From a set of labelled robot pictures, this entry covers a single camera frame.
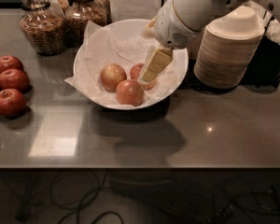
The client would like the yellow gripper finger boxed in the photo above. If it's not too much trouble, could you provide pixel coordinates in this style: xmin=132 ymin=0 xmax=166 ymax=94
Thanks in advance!
xmin=148 ymin=46 xmax=173 ymax=81

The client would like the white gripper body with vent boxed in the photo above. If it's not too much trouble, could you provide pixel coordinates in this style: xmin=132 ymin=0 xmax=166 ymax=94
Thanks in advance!
xmin=140 ymin=0 xmax=199 ymax=49

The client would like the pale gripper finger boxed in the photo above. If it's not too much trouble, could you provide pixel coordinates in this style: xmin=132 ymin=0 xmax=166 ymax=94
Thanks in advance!
xmin=137 ymin=46 xmax=155 ymax=85

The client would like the yellow-red apple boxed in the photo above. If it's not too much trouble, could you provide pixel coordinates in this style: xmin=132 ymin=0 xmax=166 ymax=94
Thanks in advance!
xmin=130 ymin=63 xmax=156 ymax=90
xmin=100 ymin=63 xmax=127 ymax=92
xmin=116 ymin=79 xmax=144 ymax=106

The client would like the white bowl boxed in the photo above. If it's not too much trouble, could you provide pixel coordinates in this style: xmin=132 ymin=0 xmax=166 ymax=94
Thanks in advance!
xmin=73 ymin=18 xmax=189 ymax=111

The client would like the white paper liner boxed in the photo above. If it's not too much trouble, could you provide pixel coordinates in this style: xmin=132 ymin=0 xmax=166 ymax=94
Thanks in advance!
xmin=64 ymin=20 xmax=179 ymax=108

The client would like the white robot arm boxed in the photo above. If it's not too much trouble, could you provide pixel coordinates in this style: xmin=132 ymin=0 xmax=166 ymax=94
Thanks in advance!
xmin=138 ymin=0 xmax=280 ymax=84

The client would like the red apple middle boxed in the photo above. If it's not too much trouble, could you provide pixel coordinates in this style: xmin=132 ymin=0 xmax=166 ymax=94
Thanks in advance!
xmin=0 ymin=68 xmax=30 ymax=92

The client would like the red apple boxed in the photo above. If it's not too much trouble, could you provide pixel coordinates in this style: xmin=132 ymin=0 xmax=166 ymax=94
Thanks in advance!
xmin=0 ymin=89 xmax=27 ymax=118
xmin=0 ymin=68 xmax=30 ymax=92
xmin=0 ymin=55 xmax=24 ymax=74

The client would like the red apple front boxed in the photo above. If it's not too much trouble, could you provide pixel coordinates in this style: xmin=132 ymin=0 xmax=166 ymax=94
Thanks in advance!
xmin=0 ymin=89 xmax=27 ymax=118

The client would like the red apple top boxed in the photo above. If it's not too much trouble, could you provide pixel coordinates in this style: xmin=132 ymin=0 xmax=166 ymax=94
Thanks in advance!
xmin=0 ymin=55 xmax=24 ymax=74

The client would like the rear stack of paper bowls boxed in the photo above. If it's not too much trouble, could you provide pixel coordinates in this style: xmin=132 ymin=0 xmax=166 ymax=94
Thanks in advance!
xmin=187 ymin=30 xmax=204 ymax=60

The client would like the stack of paper bowls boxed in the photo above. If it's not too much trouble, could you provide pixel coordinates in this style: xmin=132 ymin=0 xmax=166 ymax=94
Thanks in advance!
xmin=187 ymin=30 xmax=204 ymax=60
xmin=194 ymin=6 xmax=264 ymax=90

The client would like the white napkin dispenser box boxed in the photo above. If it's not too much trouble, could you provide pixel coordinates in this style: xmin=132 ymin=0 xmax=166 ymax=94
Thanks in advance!
xmin=110 ymin=0 xmax=161 ymax=21

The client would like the front stack of paper bowls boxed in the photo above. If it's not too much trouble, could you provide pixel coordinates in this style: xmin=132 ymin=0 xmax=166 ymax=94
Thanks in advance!
xmin=194 ymin=6 xmax=264 ymax=90

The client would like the middle granola glass jar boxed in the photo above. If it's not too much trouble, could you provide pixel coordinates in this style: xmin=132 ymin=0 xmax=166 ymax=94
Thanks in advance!
xmin=65 ymin=0 xmax=107 ymax=44

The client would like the granola glass jar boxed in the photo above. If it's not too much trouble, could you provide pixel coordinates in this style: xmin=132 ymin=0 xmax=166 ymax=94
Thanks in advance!
xmin=19 ymin=0 xmax=66 ymax=55
xmin=65 ymin=0 xmax=107 ymax=44

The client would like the front left granola glass jar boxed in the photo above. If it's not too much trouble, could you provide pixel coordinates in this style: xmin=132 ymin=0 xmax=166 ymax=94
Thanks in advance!
xmin=19 ymin=0 xmax=66 ymax=55

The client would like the black cable under table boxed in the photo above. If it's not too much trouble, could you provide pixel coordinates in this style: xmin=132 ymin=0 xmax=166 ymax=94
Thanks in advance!
xmin=49 ymin=169 xmax=125 ymax=224

